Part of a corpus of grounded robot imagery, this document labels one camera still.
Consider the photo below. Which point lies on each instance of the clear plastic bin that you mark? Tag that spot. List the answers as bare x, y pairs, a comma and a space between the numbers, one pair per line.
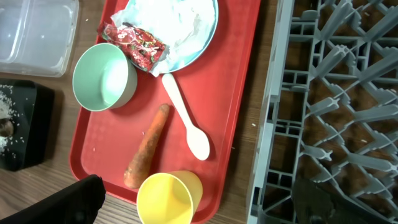
37, 36

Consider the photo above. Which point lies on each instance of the yellow plastic cup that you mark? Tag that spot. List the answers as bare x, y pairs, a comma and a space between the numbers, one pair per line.
169, 198

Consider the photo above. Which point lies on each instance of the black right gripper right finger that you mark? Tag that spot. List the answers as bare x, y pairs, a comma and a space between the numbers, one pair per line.
314, 205

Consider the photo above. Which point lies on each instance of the green bowl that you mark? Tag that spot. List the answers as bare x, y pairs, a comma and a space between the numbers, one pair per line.
104, 78

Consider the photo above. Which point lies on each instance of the white rice pile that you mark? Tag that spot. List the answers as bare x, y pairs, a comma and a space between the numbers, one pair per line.
10, 110

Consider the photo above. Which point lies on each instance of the brown mushroom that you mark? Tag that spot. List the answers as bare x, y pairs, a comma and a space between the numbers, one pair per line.
6, 127

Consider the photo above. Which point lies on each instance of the orange carrot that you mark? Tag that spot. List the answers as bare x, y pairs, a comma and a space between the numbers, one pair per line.
139, 167

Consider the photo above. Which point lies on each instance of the black tray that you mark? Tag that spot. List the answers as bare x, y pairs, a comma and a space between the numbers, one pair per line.
36, 102

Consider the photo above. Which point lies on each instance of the red snack wrapper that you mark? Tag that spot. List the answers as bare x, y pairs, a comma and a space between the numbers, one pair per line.
140, 46

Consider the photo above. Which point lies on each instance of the grey dishwasher rack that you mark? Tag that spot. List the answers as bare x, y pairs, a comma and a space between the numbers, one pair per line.
329, 111

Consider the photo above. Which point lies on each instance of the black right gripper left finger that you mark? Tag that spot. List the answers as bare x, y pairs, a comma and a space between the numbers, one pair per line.
78, 203

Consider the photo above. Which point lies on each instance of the white plastic spoon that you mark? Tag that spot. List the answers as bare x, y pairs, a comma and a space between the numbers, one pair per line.
197, 140

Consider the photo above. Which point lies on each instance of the red serving tray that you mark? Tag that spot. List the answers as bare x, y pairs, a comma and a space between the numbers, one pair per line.
104, 142

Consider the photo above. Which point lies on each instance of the white napkin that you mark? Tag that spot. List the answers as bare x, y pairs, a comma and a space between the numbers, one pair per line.
174, 28

